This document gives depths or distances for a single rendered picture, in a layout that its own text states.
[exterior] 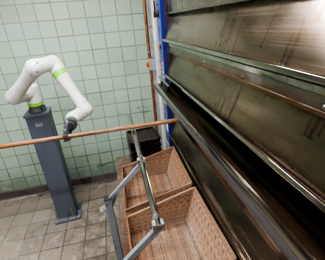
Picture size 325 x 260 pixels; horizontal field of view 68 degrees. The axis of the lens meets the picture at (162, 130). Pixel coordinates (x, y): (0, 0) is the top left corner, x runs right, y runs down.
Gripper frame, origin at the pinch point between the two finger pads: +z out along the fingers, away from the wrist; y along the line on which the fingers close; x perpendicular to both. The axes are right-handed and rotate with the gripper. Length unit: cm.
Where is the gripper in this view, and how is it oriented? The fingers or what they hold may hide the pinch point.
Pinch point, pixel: (66, 136)
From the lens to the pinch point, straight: 175.1
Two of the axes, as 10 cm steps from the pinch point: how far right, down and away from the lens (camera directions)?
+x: -9.8, 1.5, -1.5
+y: 0.8, 9.1, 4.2
